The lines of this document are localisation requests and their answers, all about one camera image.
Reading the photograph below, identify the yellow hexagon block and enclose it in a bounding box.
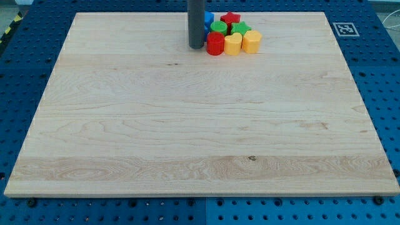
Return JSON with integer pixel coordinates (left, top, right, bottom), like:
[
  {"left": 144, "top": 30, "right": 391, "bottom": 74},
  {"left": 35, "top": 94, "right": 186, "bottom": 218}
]
[{"left": 242, "top": 30, "right": 263, "bottom": 54}]

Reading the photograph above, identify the green cylinder block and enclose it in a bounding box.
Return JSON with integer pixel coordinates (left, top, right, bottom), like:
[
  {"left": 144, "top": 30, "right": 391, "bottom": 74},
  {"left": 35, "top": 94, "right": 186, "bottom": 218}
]
[{"left": 210, "top": 21, "right": 228, "bottom": 36}]

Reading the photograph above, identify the white fiducial marker tag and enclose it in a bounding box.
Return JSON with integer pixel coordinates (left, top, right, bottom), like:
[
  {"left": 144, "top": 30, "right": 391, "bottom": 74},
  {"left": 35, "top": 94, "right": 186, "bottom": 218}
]
[{"left": 333, "top": 22, "right": 359, "bottom": 37}]

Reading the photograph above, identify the blue block lower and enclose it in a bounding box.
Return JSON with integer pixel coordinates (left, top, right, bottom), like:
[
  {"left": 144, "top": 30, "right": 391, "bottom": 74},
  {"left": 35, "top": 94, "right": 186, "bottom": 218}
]
[{"left": 204, "top": 26, "right": 209, "bottom": 42}]

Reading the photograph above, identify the black bolt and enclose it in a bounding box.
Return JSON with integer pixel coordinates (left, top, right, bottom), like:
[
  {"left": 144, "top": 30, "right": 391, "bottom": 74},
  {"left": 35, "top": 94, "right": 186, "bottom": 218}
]
[
  {"left": 26, "top": 198, "right": 37, "bottom": 208},
  {"left": 373, "top": 196, "right": 384, "bottom": 206}
]

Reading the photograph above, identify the yellow black hazard tape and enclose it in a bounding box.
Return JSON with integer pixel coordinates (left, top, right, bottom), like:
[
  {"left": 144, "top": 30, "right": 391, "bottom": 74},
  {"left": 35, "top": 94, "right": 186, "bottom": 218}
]
[{"left": 1, "top": 12, "right": 23, "bottom": 44}]

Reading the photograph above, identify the yellow heart block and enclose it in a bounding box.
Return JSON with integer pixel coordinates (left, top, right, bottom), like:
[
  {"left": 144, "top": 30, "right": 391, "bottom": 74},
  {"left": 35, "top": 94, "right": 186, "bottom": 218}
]
[{"left": 224, "top": 32, "right": 243, "bottom": 56}]

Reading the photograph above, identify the black bolt left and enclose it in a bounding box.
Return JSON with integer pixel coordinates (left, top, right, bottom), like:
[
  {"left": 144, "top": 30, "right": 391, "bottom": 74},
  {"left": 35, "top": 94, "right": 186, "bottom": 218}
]
[{"left": 26, "top": 198, "right": 37, "bottom": 208}]

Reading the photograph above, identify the blue block upper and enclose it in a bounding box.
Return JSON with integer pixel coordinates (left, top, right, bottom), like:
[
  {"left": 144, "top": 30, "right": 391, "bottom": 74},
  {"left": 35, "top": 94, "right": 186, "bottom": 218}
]
[{"left": 204, "top": 11, "right": 214, "bottom": 28}]

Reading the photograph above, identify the blue block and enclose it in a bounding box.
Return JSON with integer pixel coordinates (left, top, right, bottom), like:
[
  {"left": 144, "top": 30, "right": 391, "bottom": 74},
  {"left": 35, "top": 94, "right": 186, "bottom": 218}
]
[
  {"left": 204, "top": 26, "right": 209, "bottom": 42},
  {"left": 204, "top": 11, "right": 214, "bottom": 28}
]

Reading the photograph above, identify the green star block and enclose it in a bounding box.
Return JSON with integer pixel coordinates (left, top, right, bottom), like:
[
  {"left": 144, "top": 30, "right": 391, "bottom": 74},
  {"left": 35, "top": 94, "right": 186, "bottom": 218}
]
[{"left": 231, "top": 21, "right": 252, "bottom": 36}]

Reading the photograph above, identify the black bolt right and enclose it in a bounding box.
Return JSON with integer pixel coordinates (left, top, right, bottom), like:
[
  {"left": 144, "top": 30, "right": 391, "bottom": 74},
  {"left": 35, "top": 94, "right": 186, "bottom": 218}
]
[{"left": 373, "top": 196, "right": 384, "bottom": 206}]

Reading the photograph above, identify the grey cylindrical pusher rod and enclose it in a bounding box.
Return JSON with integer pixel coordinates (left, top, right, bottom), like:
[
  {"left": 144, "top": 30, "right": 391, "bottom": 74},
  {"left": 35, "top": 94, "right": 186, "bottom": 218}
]
[{"left": 187, "top": 0, "right": 205, "bottom": 49}]

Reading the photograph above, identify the light wooden board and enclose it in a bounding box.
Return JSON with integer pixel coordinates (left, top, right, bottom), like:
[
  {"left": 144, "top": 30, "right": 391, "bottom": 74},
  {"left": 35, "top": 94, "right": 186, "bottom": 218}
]
[{"left": 4, "top": 12, "right": 399, "bottom": 198}]

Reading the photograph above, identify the white cable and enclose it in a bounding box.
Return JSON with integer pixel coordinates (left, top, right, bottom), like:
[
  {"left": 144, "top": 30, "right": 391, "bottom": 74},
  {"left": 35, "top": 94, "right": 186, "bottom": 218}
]
[{"left": 381, "top": 9, "right": 400, "bottom": 31}]

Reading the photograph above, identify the red star block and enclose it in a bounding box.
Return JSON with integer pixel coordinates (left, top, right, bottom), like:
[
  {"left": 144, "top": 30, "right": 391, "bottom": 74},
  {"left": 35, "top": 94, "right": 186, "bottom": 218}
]
[{"left": 220, "top": 11, "right": 241, "bottom": 35}]

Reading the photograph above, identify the red cylinder block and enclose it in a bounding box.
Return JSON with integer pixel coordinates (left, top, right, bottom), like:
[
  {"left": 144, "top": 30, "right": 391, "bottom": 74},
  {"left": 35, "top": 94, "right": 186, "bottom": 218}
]
[{"left": 206, "top": 31, "right": 224, "bottom": 56}]

